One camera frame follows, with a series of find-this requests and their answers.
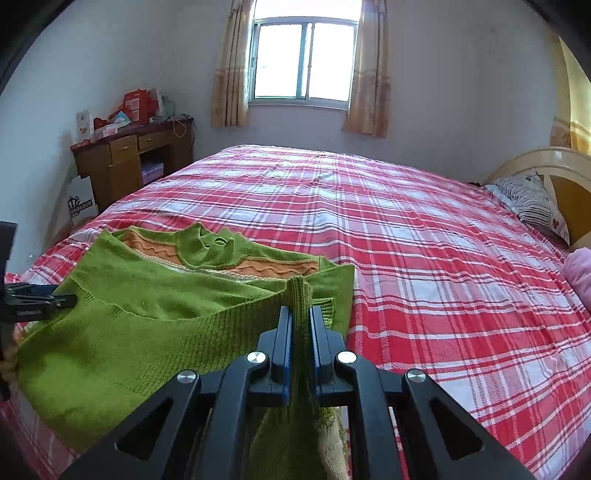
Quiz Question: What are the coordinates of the red plaid bed sheet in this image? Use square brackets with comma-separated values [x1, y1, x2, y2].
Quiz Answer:
[0, 145, 591, 480]

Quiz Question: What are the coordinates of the striped patterned pillow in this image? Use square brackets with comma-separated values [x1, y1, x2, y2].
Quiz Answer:
[485, 168, 571, 245]

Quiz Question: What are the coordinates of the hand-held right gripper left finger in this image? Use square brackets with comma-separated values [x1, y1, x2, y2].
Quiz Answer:
[60, 305, 294, 480]

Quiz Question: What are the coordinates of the white paper bag crown print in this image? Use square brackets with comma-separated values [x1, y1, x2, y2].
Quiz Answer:
[66, 174, 99, 227]

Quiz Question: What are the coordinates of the red gift box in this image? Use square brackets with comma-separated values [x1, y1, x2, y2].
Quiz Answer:
[122, 89, 162, 124]

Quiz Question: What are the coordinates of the cream wooden bed headboard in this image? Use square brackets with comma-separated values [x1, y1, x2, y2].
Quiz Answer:
[487, 147, 591, 250]

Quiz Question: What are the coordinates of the beige patterned curtain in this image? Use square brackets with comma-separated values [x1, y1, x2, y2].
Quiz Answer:
[342, 0, 392, 138]
[210, 0, 254, 129]

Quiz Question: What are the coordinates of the yellow curtain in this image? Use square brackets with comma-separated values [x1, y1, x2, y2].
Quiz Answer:
[549, 37, 591, 155]

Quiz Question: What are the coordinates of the sliding glass window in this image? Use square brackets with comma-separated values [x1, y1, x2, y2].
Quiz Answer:
[249, 0, 362, 109]

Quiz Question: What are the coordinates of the brown wooden desk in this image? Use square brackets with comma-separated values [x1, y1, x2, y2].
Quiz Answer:
[70, 117, 195, 215]

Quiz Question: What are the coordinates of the stack of boxes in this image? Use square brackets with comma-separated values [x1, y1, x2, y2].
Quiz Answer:
[141, 161, 166, 185]

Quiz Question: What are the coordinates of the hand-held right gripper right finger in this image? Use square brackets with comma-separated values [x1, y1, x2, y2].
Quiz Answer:
[308, 305, 539, 480]

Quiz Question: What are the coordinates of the green orange striped sweater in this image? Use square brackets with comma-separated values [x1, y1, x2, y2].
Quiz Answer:
[16, 222, 356, 480]

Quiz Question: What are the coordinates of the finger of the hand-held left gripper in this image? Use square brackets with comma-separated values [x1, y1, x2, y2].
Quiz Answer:
[0, 294, 78, 322]
[6, 282, 59, 298]

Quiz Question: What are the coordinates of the pink quilt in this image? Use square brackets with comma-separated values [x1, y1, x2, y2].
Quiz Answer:
[562, 247, 591, 315]

